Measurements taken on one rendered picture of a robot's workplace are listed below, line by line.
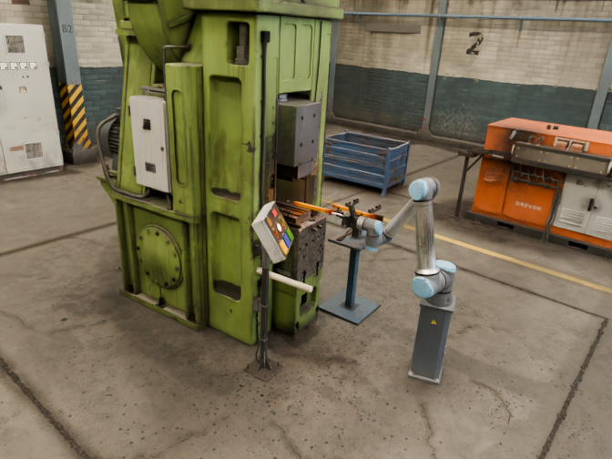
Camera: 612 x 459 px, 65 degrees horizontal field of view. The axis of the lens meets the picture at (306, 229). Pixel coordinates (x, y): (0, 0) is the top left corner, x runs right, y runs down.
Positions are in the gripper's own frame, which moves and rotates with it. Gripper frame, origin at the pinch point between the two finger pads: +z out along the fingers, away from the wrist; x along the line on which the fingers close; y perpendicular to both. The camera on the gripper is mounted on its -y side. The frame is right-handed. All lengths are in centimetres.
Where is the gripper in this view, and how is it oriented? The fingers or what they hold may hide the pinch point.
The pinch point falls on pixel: (333, 211)
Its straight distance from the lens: 336.1
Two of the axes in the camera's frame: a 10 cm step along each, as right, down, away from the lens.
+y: -0.7, 9.2, 3.9
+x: 5.4, -3.0, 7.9
